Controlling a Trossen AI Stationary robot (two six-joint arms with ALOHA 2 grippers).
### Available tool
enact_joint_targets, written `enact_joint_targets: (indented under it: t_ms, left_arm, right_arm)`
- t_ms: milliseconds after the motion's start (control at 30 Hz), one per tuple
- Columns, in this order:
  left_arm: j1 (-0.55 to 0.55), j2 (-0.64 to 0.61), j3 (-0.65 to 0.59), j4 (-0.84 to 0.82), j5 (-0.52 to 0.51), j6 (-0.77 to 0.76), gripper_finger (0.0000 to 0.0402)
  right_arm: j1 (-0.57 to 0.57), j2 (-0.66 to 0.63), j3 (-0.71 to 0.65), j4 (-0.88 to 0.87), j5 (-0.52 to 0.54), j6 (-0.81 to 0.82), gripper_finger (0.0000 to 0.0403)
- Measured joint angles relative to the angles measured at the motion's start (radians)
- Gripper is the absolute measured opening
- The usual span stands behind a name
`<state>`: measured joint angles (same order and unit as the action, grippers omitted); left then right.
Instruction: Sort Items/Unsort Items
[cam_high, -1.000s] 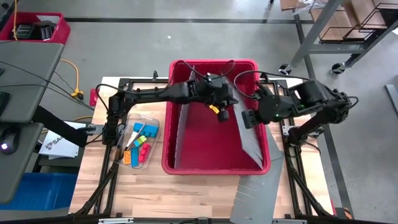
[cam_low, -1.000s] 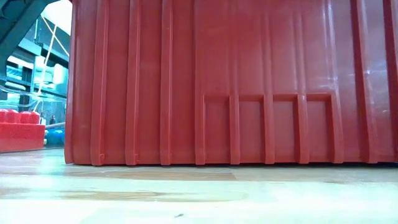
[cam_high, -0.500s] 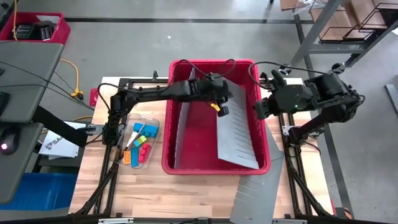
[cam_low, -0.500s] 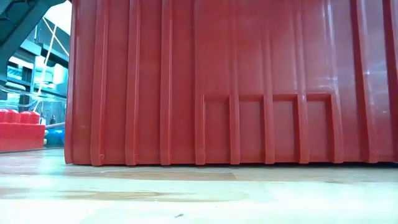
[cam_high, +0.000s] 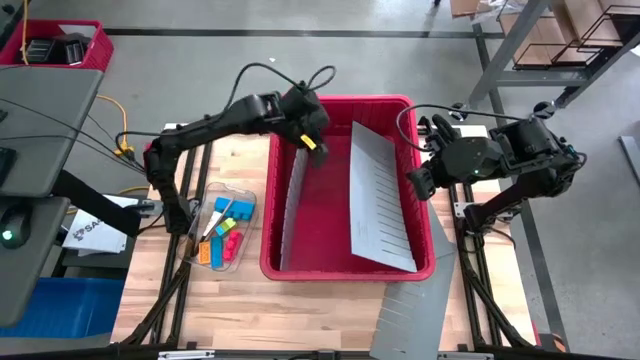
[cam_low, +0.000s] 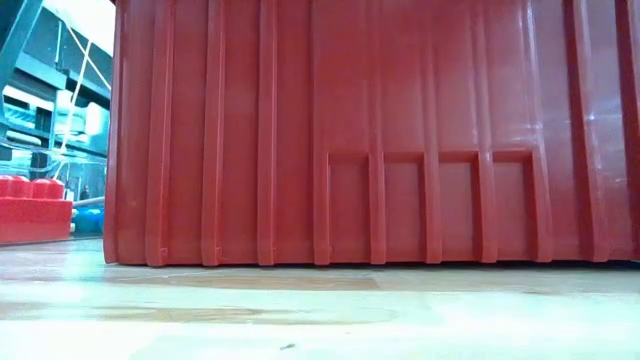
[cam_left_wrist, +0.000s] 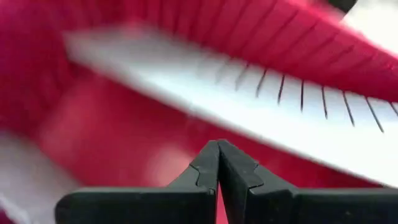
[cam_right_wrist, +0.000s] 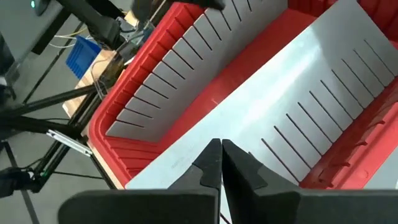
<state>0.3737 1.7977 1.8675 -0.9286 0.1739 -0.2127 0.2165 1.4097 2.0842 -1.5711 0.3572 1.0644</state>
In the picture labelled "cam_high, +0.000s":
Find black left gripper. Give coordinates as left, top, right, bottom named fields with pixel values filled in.
left=277, top=87, right=331, bottom=169

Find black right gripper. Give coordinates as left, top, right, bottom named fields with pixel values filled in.
left=422, top=113, right=506, bottom=189

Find long grey slotted divider panel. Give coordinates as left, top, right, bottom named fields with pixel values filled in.
left=278, top=148, right=310, bottom=272
left=348, top=120, right=419, bottom=274

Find large red plastic bin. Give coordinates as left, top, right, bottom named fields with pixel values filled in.
left=259, top=94, right=436, bottom=283

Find long blue toy brick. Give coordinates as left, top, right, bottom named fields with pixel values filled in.
left=214, top=197, right=255, bottom=221

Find clear plastic tray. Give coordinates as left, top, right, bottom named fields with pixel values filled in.
left=185, top=182, right=258, bottom=274

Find white printed tag card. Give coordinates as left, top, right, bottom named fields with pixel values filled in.
left=202, top=209, right=226, bottom=239

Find cardboard boxes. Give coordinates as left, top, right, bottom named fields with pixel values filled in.
left=449, top=0, right=640, bottom=66

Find grey metal bar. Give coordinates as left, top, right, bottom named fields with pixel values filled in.
left=618, top=134, right=640, bottom=189

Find black bar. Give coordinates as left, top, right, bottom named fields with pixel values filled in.
left=51, top=169, right=142, bottom=239

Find white printed paper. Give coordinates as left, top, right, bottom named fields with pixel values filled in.
left=62, top=194, right=139, bottom=255

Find small red crate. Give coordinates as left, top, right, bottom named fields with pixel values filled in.
left=0, top=18, right=115, bottom=74

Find black electronic box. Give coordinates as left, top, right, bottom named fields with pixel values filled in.
left=53, top=33, right=92, bottom=67
left=24, top=38, right=54, bottom=65

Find grey desk top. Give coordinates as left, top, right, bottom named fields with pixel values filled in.
left=0, top=64, right=105, bottom=199

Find blue plastic bin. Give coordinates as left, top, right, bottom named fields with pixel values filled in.
left=0, top=277, right=126, bottom=340

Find grey mouse platform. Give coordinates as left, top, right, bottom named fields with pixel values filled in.
left=0, top=195, right=71, bottom=329

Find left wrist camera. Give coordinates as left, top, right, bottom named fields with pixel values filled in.
left=307, top=107, right=331, bottom=134

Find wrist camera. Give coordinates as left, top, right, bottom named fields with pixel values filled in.
left=407, top=167, right=437, bottom=202
left=307, top=107, right=331, bottom=134

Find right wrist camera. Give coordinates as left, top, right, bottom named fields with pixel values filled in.
left=407, top=167, right=437, bottom=202

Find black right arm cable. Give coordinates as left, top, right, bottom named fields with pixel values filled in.
left=396, top=103, right=524, bottom=154

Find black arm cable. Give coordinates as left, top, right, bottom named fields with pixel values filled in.
left=114, top=62, right=337, bottom=161
left=396, top=103, right=524, bottom=154

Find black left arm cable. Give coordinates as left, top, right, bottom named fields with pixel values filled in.
left=114, top=62, right=337, bottom=161

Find grey metal cart frame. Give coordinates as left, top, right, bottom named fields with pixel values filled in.
left=467, top=0, right=640, bottom=109

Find black wire rack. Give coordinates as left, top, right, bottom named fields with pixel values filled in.
left=512, top=4, right=631, bottom=70

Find tool with wooden handle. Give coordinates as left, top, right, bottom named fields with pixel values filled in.
left=189, top=197, right=235, bottom=257

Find yellow cable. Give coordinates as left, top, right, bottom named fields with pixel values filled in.
left=19, top=0, right=30, bottom=66
left=94, top=94, right=136, bottom=160

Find black table frame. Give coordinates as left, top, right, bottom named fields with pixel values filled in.
left=117, top=119, right=539, bottom=351

